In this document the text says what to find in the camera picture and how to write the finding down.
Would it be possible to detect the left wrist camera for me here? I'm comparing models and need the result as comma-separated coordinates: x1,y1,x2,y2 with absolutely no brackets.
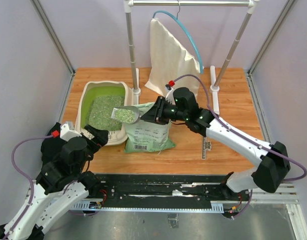
60,121,82,142

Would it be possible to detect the green cat litter bag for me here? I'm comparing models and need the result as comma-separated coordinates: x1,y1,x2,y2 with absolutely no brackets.
123,101,177,154

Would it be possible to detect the black cloth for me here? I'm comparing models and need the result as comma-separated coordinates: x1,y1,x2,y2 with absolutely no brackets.
40,135,66,165

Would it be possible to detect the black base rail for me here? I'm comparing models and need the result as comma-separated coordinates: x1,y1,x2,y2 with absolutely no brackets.
52,172,276,210

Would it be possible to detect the piano pattern bag clip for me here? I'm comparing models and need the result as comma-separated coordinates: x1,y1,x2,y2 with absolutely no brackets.
201,137,212,160

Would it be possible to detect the white clothes rack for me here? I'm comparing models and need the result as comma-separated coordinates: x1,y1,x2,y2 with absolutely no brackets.
123,0,261,119

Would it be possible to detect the grey metal scoop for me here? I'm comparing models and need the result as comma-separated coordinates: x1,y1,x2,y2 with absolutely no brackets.
111,106,141,124

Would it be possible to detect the blue clothes hanger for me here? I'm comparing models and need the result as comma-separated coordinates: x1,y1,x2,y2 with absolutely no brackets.
152,10,204,74

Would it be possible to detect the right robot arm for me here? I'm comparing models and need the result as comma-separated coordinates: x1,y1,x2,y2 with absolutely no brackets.
140,87,291,200

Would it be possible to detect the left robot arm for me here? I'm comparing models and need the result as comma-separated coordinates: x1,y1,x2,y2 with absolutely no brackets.
0,122,109,240

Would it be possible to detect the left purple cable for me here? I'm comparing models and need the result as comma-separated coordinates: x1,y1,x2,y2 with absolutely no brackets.
2,131,60,240

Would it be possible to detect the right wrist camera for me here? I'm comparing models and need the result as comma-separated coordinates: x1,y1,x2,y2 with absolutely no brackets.
164,84,175,105

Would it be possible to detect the cream cloth bag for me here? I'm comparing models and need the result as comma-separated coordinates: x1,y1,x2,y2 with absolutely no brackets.
145,18,203,96

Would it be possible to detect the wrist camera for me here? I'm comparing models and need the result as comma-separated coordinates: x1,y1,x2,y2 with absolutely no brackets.
60,121,82,142
164,84,175,105

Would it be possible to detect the cream green litter box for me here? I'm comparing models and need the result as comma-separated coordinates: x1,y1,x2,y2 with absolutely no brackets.
75,80,134,146

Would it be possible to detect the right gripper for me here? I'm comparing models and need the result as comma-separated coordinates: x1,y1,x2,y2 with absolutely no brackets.
140,96,188,125

